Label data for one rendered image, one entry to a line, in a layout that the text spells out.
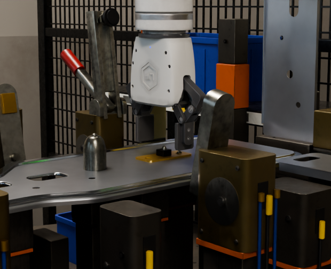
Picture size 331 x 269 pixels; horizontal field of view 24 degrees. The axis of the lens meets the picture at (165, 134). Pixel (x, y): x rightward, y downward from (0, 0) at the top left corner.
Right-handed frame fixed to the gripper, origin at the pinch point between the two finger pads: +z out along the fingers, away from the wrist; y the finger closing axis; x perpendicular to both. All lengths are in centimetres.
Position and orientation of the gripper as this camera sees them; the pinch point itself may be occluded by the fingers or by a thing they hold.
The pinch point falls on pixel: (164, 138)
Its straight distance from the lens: 115.6
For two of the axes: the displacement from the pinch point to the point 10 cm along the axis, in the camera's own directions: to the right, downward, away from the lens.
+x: 7.6, -1.1, 6.4
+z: 0.0, 9.9, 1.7
